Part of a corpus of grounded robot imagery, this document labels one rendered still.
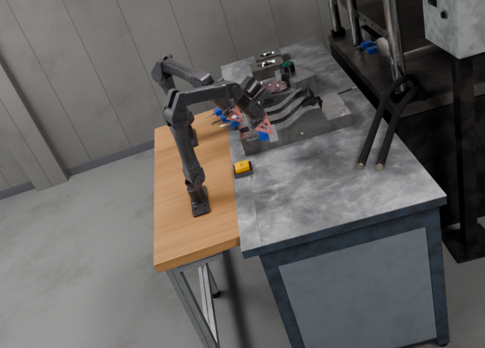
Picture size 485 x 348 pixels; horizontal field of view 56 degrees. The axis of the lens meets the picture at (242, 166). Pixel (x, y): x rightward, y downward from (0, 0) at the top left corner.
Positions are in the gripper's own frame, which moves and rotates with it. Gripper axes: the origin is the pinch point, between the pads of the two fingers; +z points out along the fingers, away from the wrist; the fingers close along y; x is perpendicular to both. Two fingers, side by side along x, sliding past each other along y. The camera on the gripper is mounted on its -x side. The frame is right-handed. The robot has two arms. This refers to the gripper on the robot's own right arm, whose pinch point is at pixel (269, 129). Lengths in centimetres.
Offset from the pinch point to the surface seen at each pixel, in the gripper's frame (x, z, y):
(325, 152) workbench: -10.5, 22.1, -5.4
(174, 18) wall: 38, -35, 228
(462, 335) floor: -5, 109, -46
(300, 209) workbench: 4.9, 14.9, -38.5
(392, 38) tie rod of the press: -62, 15, 22
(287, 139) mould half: -0.1, 14.0, 10.4
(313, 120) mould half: -14.2, 15.1, 10.3
